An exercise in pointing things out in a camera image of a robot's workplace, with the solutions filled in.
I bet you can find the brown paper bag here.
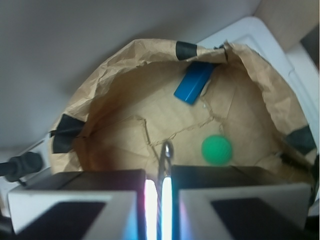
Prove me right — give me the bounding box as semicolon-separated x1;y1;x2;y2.
49;39;317;185

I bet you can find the blue rectangular block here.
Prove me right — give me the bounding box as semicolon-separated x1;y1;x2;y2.
173;61;217;105

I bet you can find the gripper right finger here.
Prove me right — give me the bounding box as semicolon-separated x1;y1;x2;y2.
171;165;313;240

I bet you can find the grey braided cable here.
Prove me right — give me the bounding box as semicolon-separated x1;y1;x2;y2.
0;151;45;183

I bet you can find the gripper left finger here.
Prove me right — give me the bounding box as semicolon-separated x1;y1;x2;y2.
7;169;156;240

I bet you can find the silver key bunch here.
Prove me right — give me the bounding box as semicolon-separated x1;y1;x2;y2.
155;140;174;240

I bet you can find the green dimpled ball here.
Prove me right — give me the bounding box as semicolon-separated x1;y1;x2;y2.
201;135;233;166

